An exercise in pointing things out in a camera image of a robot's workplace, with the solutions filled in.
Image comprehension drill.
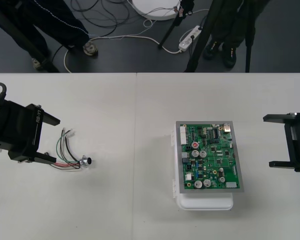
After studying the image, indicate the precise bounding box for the tangled black floor cable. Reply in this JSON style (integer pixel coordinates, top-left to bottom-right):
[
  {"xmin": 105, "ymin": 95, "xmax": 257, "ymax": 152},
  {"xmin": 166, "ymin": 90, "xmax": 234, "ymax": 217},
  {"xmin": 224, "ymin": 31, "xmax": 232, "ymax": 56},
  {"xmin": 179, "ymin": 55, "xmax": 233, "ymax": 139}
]
[{"xmin": 49, "ymin": 0, "xmax": 141, "ymax": 61}]

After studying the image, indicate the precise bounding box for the cable bundle with metal plug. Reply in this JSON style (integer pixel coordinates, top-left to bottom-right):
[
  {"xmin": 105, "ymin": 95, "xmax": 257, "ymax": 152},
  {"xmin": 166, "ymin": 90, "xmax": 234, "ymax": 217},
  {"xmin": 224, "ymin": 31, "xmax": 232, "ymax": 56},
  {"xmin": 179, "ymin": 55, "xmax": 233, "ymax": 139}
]
[{"xmin": 50, "ymin": 127, "xmax": 94, "ymax": 173}]

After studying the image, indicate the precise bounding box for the person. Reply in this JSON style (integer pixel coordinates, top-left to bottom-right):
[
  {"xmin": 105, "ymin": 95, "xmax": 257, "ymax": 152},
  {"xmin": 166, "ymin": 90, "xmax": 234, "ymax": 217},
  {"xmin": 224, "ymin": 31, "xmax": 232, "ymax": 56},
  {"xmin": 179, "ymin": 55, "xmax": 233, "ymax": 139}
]
[
  {"xmin": 0, "ymin": 0, "xmax": 100, "ymax": 71},
  {"xmin": 202, "ymin": 0, "xmax": 271, "ymax": 68}
]

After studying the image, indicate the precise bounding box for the white floor cable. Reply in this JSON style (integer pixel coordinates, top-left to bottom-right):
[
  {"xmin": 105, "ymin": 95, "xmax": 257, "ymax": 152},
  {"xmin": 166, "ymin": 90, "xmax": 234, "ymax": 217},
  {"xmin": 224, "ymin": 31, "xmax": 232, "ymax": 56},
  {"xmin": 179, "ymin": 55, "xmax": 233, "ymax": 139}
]
[{"xmin": 63, "ymin": 34, "xmax": 182, "ymax": 74}]

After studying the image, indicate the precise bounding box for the green circuit board grey frame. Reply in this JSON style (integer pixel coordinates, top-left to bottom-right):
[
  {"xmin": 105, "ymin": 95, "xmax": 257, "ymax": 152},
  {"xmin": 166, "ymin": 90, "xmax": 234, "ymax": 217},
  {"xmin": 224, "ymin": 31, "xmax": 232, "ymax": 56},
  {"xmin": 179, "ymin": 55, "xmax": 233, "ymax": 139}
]
[{"xmin": 175, "ymin": 120, "xmax": 246, "ymax": 195}]

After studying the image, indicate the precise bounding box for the thin black stand leg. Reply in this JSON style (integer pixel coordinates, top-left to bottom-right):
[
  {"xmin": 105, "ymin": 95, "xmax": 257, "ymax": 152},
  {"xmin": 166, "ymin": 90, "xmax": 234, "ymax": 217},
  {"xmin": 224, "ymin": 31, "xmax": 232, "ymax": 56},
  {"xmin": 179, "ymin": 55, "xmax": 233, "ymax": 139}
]
[{"xmin": 157, "ymin": 0, "xmax": 194, "ymax": 50}]

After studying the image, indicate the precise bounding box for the white power strip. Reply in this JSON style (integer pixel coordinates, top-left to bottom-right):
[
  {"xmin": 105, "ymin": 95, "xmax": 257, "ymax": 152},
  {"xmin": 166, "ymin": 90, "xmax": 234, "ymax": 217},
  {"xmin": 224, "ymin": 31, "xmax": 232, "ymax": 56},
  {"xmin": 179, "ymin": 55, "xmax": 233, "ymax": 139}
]
[{"xmin": 178, "ymin": 24, "xmax": 204, "ymax": 53}]

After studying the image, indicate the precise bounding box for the white round base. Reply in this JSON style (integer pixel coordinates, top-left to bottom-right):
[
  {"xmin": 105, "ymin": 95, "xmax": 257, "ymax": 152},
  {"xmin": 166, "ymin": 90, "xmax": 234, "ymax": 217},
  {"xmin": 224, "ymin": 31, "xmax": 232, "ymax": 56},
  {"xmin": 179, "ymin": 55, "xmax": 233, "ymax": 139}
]
[{"xmin": 131, "ymin": 0, "xmax": 182, "ymax": 21}]

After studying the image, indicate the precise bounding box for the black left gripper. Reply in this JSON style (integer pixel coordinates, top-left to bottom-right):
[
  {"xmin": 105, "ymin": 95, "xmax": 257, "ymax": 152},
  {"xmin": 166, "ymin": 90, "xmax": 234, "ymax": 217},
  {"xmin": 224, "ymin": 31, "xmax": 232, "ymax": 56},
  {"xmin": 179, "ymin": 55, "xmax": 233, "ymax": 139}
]
[{"xmin": 0, "ymin": 99, "xmax": 61, "ymax": 165}]

